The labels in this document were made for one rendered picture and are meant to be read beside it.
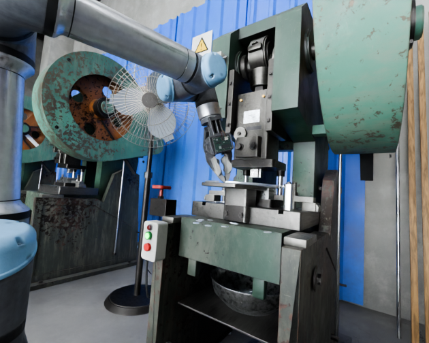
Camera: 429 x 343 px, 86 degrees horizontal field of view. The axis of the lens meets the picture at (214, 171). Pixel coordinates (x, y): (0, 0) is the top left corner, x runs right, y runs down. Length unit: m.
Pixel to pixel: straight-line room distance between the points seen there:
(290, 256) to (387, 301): 1.56
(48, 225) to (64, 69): 1.11
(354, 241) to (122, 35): 1.92
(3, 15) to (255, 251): 0.74
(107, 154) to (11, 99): 1.47
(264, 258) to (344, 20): 0.64
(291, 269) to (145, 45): 0.61
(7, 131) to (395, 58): 0.79
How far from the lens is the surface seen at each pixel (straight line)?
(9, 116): 0.56
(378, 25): 0.67
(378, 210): 2.07
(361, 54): 0.67
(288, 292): 0.68
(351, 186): 2.04
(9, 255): 0.41
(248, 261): 0.77
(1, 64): 0.58
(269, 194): 0.94
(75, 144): 1.90
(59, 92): 1.93
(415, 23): 1.04
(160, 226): 0.85
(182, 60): 0.56
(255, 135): 0.95
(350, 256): 2.08
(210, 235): 0.83
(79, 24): 0.51
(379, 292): 2.16
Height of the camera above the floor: 0.75
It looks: 5 degrees up
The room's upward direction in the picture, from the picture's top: 4 degrees clockwise
